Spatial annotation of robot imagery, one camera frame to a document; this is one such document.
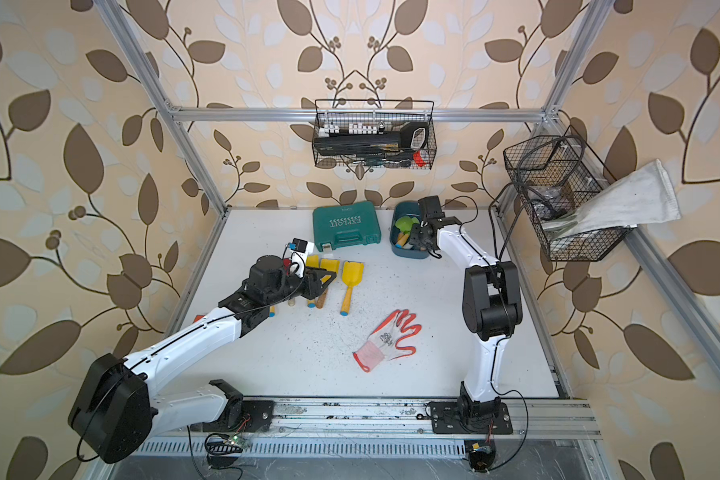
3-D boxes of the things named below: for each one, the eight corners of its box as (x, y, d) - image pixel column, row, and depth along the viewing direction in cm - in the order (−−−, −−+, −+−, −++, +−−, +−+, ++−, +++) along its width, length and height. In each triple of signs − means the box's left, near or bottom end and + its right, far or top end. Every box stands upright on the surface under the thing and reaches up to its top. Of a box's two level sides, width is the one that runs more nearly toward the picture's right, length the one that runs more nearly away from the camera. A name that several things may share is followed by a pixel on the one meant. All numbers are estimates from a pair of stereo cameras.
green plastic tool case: (319, 255, 109) (316, 245, 105) (313, 217, 122) (311, 207, 117) (382, 244, 113) (382, 234, 108) (370, 208, 125) (370, 197, 121)
